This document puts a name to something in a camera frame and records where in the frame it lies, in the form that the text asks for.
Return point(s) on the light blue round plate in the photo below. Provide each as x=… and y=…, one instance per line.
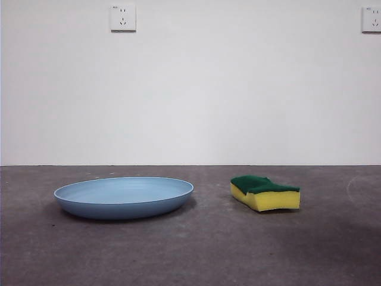
x=125, y=205

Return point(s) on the yellow sponge with green scourer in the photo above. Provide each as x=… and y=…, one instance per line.
x=274, y=201

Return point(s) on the white wall socket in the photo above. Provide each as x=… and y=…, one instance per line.
x=372, y=19
x=123, y=18

